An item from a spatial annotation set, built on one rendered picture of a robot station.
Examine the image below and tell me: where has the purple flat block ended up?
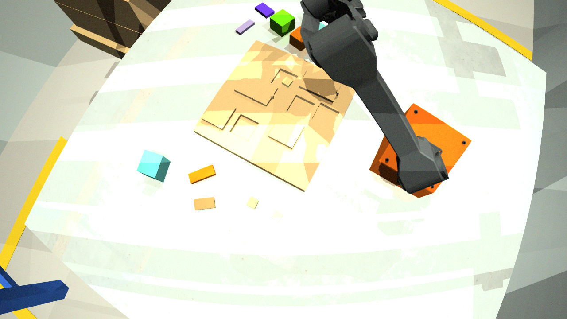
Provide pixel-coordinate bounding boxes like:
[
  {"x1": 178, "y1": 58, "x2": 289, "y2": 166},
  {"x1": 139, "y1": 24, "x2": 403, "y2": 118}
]
[{"x1": 255, "y1": 2, "x2": 275, "y2": 19}]

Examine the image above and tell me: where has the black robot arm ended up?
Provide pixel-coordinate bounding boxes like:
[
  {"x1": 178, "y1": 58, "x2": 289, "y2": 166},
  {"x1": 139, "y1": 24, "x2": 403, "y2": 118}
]
[{"x1": 300, "y1": 0, "x2": 449, "y2": 194}]

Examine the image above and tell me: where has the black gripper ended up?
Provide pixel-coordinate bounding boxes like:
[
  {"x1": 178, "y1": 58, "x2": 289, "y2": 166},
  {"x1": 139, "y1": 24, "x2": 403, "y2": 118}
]
[{"x1": 332, "y1": 13, "x2": 378, "y2": 41}]

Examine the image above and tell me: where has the pale yellow square board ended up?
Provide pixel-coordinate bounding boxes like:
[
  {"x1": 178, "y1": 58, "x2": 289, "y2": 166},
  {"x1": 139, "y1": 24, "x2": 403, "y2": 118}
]
[{"x1": 193, "y1": 40, "x2": 355, "y2": 192}]

